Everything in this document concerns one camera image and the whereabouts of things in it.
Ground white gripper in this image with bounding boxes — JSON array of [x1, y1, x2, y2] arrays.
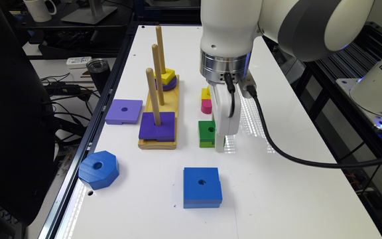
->
[[209, 84, 241, 153]]

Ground green square block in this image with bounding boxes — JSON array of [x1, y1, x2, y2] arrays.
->
[[198, 121, 217, 148]]

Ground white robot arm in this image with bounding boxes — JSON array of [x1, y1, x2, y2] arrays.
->
[[200, 0, 374, 152]]

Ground pink cylinder block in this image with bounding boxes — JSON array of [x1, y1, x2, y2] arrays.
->
[[201, 99, 212, 114]]

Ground blue square block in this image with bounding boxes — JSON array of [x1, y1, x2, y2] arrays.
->
[[183, 167, 223, 208]]

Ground dark purple square block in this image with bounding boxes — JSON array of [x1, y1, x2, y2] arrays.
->
[[139, 112, 176, 142]]

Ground purple round block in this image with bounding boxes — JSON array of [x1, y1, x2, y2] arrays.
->
[[162, 76, 178, 92]]

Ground yellow block on peg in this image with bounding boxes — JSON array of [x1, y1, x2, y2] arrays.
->
[[160, 68, 175, 85]]

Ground light purple square block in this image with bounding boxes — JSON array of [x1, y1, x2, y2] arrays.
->
[[105, 100, 143, 125]]

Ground blue octagon block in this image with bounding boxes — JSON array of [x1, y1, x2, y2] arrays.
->
[[78, 151, 119, 190]]

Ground wooden peg base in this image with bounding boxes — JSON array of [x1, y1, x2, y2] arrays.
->
[[138, 76, 179, 149]]

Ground front wooden peg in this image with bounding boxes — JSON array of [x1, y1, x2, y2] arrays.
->
[[146, 68, 161, 126]]

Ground wooden peg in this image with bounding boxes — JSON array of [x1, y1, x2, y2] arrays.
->
[[146, 68, 161, 126], [156, 25, 166, 74], [152, 44, 164, 106]]

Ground middle wooden peg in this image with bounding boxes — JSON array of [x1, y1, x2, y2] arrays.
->
[[152, 44, 164, 106]]

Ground rear wooden peg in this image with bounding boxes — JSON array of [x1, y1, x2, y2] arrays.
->
[[156, 25, 166, 74]]

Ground black steel tumbler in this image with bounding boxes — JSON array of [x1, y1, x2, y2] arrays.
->
[[86, 58, 111, 94]]

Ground white remote control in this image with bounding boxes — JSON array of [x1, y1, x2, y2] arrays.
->
[[66, 56, 92, 69]]

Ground monitor stand base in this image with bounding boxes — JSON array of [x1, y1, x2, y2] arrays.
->
[[61, 0, 117, 25]]

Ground black monitor back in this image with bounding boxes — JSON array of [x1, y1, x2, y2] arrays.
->
[[0, 8, 55, 226]]

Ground white ceramic mug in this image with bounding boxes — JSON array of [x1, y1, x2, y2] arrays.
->
[[23, 0, 57, 23]]

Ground yellow ring block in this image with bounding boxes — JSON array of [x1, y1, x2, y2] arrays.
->
[[201, 87, 211, 101]]

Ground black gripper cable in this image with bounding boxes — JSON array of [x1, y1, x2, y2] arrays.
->
[[223, 72, 382, 169]]

